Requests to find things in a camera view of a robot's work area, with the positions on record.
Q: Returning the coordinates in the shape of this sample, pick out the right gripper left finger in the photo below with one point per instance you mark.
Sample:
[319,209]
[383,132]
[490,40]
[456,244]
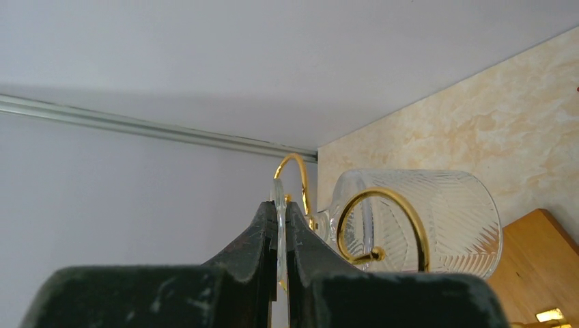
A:
[234,288]

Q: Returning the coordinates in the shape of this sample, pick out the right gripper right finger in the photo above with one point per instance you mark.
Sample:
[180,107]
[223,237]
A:
[326,291]

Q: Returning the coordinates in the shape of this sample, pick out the clear wine glass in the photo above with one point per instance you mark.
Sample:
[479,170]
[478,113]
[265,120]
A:
[429,222]

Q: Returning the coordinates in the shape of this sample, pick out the wooden rack base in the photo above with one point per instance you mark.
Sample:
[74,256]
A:
[536,279]

